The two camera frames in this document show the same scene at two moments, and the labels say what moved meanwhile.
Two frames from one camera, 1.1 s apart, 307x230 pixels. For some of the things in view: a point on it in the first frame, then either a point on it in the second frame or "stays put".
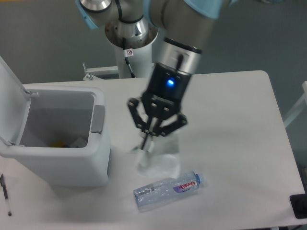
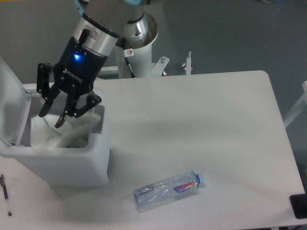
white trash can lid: (15, 103) stays put
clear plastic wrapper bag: (161, 158) -> (73, 132)
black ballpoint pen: (2, 182) stays put
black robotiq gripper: (161, 98) -> (77, 69)
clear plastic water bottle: (157, 193) stays put
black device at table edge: (299, 204) stays put
